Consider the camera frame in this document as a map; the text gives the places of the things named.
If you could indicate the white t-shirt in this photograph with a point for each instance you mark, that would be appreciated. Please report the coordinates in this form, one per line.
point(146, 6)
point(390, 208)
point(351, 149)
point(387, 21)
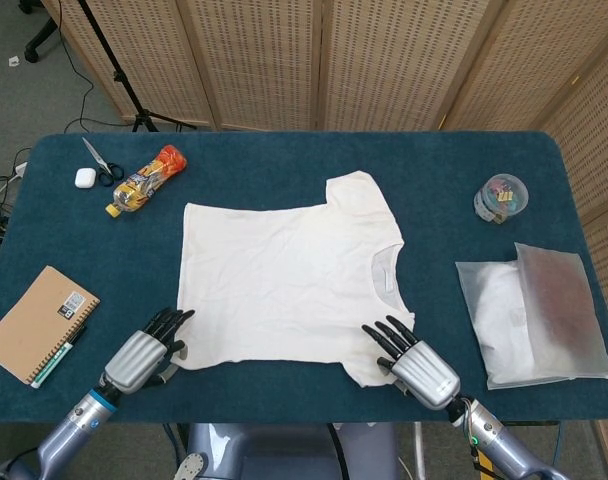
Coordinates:
point(284, 280)

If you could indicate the white power strip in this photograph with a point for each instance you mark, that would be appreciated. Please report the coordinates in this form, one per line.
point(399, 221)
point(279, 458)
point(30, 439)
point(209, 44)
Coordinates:
point(20, 169)

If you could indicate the frosted bag with reddish content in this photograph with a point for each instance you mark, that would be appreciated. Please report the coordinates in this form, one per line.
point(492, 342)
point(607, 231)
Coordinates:
point(564, 300)

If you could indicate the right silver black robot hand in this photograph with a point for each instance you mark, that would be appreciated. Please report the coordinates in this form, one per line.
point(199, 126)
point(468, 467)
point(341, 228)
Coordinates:
point(426, 375)

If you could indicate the kraft spiral notebook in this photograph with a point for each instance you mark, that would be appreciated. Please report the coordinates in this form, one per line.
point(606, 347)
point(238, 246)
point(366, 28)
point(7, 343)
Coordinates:
point(39, 320)

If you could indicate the clear jar of binder clips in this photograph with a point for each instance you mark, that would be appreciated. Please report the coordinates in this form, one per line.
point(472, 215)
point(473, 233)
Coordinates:
point(501, 197)

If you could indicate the black tripod stand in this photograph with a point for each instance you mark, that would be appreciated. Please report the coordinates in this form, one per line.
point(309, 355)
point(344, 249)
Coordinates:
point(118, 75)

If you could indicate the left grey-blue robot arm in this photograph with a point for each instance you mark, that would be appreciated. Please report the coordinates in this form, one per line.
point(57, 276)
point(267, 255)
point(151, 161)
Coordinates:
point(74, 425)

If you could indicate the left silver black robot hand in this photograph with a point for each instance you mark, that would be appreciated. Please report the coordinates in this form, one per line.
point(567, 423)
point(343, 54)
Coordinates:
point(134, 362)

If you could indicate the black office chair base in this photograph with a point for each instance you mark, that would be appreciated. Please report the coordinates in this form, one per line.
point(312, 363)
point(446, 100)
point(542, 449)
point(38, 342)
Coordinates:
point(34, 50)

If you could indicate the wicker folding screen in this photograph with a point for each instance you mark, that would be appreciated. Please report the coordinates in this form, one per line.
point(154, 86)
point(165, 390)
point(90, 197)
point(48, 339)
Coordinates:
point(264, 60)

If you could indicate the white metal table leg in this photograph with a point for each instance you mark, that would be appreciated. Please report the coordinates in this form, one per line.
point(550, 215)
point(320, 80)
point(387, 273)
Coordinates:
point(419, 450)

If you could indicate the white earbuds case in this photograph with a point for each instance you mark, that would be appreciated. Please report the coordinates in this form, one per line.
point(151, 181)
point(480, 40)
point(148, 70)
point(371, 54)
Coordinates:
point(84, 177)

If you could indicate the blue carpet table cover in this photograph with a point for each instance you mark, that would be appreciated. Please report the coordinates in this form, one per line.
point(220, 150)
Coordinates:
point(304, 160)

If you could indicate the orange yellow plastic bottle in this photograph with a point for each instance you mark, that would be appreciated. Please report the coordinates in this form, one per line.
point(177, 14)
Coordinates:
point(149, 177)

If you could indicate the white green marker pen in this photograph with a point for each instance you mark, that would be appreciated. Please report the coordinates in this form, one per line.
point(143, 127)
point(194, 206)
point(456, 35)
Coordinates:
point(59, 356)

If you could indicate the grey-blue robot torso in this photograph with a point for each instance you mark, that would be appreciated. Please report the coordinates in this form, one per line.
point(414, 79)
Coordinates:
point(284, 450)

